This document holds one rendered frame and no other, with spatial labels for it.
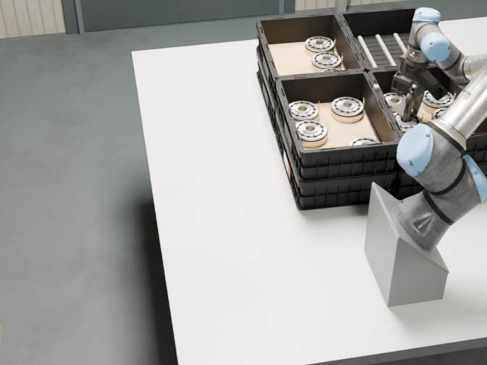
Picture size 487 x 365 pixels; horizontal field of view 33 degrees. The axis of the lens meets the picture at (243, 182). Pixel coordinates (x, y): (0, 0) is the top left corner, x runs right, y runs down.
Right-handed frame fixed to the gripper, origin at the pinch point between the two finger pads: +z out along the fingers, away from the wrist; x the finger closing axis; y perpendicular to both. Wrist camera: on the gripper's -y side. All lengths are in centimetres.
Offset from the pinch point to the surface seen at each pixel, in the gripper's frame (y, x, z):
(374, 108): 9.6, 7.3, -3.0
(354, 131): 12.0, 13.1, 4.0
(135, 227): 103, 14, 89
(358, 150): 0.3, 32.7, -2.6
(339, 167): 4.4, 34.3, 4.4
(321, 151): 7.8, 40.4, -2.2
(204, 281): 16, 79, 26
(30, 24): 264, -69, 72
